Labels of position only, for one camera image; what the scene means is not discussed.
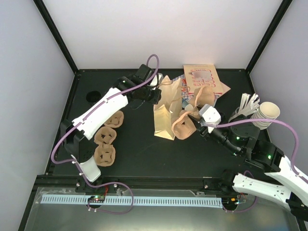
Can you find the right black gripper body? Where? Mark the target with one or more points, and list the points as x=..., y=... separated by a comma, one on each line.
x=202, y=132

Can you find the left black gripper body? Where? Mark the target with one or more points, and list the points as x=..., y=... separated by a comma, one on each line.
x=152, y=99

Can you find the kraft paper bag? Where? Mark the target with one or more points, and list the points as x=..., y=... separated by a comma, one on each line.
x=168, y=108

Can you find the brown pulp cup carrier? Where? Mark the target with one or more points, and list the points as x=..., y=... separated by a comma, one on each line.
x=183, y=126

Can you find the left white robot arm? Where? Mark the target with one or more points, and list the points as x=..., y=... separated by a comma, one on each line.
x=142, y=85

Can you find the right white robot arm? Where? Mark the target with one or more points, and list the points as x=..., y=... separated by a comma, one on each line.
x=240, y=138

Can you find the clear stirrer holder cup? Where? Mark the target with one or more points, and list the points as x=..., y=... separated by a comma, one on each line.
x=237, y=116

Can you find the blue checkered paper bag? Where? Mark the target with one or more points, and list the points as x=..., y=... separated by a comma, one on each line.
x=184, y=90

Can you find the white stirrer packets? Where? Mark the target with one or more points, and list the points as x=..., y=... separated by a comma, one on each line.
x=248, y=105

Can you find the pink cakes paper bag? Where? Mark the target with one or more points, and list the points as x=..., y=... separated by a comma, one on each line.
x=204, y=74

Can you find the small circuit board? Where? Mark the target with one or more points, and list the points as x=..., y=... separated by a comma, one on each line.
x=96, y=199

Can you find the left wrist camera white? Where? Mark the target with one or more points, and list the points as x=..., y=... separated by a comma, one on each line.
x=156, y=80

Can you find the light blue cable duct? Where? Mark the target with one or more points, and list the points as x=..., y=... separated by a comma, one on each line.
x=58, y=199

